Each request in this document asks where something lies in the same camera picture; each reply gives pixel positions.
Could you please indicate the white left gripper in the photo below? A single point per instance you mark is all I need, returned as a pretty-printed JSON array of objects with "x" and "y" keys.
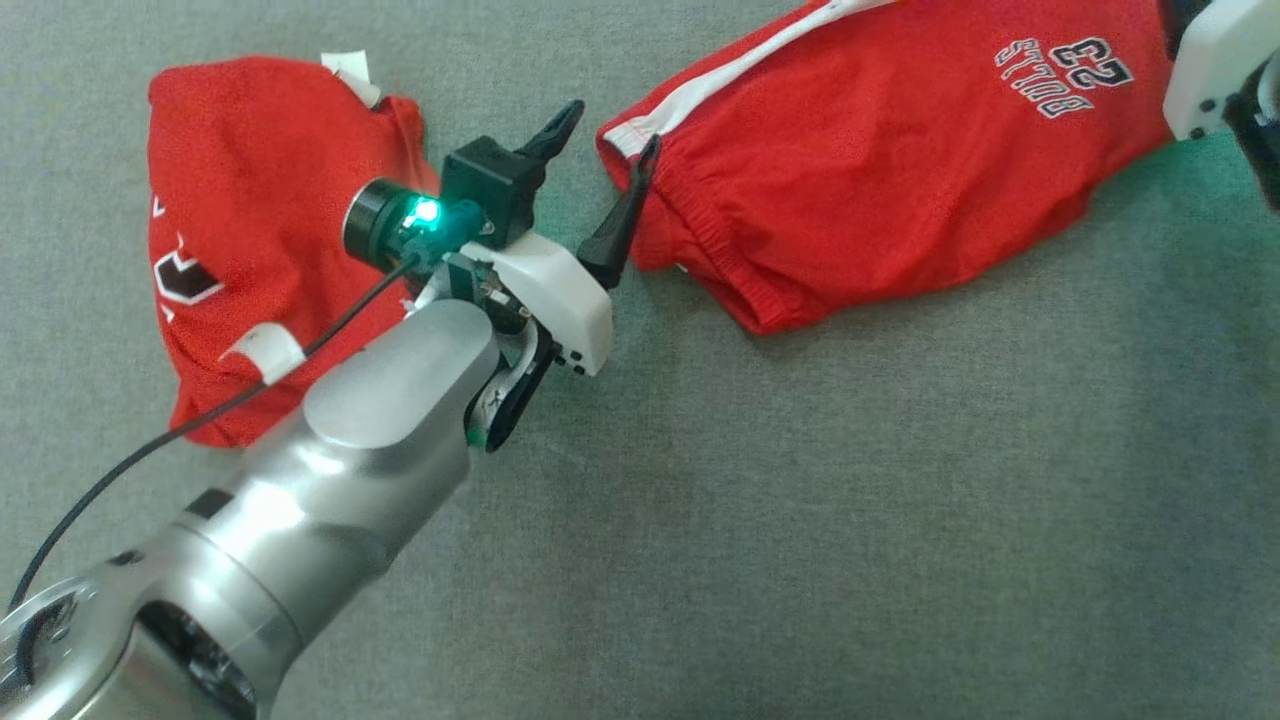
[{"x": 560, "y": 300}]

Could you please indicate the red shorts with white stripe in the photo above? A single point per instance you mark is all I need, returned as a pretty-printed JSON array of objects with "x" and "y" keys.
[{"x": 850, "y": 180}]

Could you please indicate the large grey sofa seat cushion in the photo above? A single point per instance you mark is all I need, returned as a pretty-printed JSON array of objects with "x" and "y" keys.
[{"x": 850, "y": 500}]

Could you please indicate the red and white basketball jersey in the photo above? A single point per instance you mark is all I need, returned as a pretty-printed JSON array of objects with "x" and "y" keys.
[{"x": 250, "y": 160}]

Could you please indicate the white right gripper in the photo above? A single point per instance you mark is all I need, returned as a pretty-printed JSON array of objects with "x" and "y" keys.
[{"x": 1215, "y": 60}]

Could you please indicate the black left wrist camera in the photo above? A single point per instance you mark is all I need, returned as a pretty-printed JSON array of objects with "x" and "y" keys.
[{"x": 490, "y": 180}]

